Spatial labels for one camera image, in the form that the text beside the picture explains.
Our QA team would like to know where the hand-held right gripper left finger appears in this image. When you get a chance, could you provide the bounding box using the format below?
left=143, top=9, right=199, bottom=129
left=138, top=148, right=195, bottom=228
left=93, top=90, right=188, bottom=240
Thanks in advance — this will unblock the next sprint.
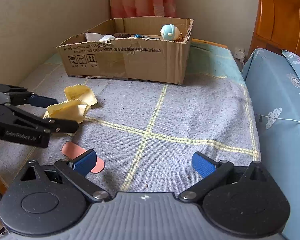
left=19, top=149, right=111, bottom=203

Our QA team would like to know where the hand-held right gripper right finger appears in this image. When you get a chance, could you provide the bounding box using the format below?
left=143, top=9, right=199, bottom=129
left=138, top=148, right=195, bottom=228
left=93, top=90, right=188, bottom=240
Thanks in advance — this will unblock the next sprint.
left=178, top=151, right=268, bottom=203

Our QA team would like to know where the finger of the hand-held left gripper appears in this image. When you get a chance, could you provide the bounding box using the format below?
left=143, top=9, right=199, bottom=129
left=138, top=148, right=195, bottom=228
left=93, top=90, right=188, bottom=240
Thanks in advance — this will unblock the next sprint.
left=5, top=86, right=58, bottom=108
left=0, top=104, right=79, bottom=134

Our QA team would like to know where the yellow cloth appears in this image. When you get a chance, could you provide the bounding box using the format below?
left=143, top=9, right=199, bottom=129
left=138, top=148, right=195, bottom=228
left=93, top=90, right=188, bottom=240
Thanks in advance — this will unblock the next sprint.
left=43, top=85, right=98, bottom=136

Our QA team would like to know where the white cloth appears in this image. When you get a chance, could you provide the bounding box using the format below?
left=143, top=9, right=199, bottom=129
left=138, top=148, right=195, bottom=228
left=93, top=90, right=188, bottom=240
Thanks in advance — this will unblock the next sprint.
left=84, top=32, right=100, bottom=42

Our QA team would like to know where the cardboard box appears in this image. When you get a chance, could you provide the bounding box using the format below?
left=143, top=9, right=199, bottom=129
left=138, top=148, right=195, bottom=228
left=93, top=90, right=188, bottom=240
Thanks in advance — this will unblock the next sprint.
left=56, top=18, right=194, bottom=85

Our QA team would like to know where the pink oval sponge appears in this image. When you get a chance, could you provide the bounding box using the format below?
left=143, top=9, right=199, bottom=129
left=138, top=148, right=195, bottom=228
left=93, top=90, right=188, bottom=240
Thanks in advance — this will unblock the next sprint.
left=61, top=142, right=105, bottom=174

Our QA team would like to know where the checked grey green blanket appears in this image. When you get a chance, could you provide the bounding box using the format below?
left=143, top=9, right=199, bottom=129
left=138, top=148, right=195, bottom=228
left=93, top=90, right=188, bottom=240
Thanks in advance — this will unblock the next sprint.
left=0, top=39, right=262, bottom=197

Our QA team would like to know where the white packet in box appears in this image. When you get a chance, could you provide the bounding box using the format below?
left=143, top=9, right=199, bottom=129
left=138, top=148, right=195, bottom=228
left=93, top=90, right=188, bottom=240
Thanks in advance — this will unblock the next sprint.
left=98, top=34, right=117, bottom=42

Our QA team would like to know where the blue floral bed quilt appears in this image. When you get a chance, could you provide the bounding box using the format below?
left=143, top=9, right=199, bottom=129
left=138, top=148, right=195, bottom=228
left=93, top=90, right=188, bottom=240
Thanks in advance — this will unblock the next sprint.
left=242, top=48, right=300, bottom=240

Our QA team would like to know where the blue floral pillow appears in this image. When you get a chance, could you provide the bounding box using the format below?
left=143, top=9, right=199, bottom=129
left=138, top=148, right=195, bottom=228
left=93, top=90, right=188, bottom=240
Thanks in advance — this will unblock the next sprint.
left=282, top=49, right=300, bottom=89

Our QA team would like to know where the light blue plush toy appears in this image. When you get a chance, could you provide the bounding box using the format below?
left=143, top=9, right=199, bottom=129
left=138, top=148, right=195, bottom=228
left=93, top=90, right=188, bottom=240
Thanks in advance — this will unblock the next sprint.
left=160, top=24, right=182, bottom=41

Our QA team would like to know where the wooden headboard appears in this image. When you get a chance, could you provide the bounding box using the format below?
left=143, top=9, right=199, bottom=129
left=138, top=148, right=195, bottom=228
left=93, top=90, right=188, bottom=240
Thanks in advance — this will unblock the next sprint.
left=249, top=0, right=300, bottom=55

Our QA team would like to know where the white charging cable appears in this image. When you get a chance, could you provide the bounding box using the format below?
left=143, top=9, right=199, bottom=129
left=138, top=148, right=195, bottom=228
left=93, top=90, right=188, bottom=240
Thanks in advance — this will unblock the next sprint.
left=255, top=114, right=300, bottom=125

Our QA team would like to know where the white wall plug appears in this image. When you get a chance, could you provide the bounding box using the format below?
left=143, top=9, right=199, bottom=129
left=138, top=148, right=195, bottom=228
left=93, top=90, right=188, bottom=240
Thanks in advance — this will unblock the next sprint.
left=234, top=47, right=245, bottom=63

